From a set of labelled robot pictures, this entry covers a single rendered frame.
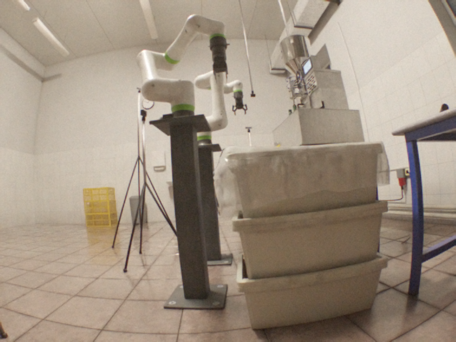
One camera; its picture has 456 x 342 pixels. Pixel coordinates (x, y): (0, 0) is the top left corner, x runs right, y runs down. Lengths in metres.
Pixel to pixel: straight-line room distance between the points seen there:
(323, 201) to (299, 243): 0.17
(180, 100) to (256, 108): 4.53
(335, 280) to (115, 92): 5.95
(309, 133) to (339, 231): 0.75
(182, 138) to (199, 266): 0.63
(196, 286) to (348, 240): 0.75
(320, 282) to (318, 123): 0.97
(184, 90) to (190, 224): 0.67
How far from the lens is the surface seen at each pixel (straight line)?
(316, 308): 0.98
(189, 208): 1.14
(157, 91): 1.21
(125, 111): 5.88
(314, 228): 0.85
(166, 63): 1.59
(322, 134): 1.51
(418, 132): 1.06
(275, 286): 0.86
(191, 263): 1.19
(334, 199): 0.88
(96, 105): 6.28
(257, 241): 0.83
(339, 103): 1.73
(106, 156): 5.77
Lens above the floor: 0.55
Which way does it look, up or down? 5 degrees up
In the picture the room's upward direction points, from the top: 5 degrees counter-clockwise
